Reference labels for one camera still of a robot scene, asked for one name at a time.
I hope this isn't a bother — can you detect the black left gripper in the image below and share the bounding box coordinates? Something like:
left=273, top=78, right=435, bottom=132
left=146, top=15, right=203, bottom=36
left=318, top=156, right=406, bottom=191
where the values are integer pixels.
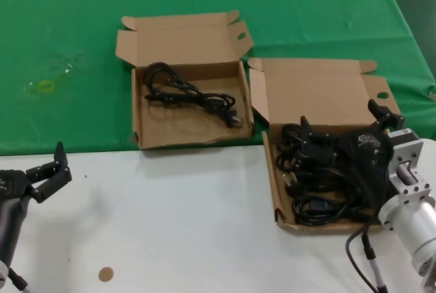
left=0, top=141, right=73, bottom=205

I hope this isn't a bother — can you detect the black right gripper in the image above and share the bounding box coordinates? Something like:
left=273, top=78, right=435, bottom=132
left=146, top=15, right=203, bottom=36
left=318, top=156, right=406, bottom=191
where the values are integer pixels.
left=299, top=99, right=403, bottom=211

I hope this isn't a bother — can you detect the black power cable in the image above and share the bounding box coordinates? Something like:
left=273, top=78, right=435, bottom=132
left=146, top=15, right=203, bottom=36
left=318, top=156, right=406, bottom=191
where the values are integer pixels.
left=277, top=122, right=309, bottom=163
left=143, top=62, right=245, bottom=128
left=292, top=194, right=375, bottom=226
left=276, top=161, right=341, bottom=198

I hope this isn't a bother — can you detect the brown cardboard box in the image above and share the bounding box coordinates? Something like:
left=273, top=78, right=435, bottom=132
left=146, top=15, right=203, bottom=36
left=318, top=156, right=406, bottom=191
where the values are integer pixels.
left=247, top=57, right=402, bottom=236

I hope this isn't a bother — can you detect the cardboard box torn front edge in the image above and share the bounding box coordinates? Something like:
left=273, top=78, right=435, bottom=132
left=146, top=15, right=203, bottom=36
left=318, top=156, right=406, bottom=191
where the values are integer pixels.
left=114, top=10, right=255, bottom=151

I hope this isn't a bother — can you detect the round brown cardboard disc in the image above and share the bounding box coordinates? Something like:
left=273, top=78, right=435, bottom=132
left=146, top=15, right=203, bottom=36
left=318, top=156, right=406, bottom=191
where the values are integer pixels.
left=97, top=266, right=114, bottom=283

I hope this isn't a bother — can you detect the green tablecloth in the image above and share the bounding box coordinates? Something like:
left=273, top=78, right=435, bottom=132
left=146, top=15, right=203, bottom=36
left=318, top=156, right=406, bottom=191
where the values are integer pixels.
left=0, top=0, right=436, bottom=156

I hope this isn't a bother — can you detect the black arm cable silver connector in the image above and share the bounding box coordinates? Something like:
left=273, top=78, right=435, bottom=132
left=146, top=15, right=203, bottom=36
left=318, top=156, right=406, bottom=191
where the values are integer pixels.
left=6, top=267, right=33, bottom=293
left=345, top=221, right=390, bottom=293

